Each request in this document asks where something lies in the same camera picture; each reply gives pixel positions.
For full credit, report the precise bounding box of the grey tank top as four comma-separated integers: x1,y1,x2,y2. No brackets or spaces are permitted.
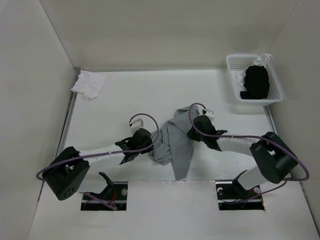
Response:
148,106,200,181

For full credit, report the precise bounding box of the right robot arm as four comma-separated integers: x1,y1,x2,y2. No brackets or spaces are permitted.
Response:
187,115,298,199

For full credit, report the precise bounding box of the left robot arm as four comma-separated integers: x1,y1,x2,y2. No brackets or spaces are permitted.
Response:
39,128,153,201

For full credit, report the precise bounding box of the black tank top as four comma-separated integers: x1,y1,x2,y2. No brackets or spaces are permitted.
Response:
240,67,270,100

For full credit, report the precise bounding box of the white folded tank top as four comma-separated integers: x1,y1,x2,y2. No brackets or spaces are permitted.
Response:
71,70,116,101

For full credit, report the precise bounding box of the white crumpled tank top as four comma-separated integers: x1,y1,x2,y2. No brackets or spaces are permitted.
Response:
233,53,273,87

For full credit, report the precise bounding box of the white plastic basket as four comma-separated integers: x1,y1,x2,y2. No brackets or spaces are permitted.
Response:
226,53,284,107

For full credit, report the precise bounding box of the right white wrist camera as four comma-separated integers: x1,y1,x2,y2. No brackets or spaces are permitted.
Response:
202,109,214,120

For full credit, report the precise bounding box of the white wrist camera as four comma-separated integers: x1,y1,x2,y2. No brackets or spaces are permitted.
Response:
202,109,214,120
129,118,144,134

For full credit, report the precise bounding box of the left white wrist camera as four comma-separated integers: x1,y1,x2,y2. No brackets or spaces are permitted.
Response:
129,118,144,134

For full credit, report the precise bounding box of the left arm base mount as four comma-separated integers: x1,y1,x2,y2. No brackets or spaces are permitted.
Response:
80,172,129,211

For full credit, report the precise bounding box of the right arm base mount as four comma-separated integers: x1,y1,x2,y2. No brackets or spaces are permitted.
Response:
215,171,265,211

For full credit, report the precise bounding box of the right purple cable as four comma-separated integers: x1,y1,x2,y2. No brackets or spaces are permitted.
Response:
188,102,310,204

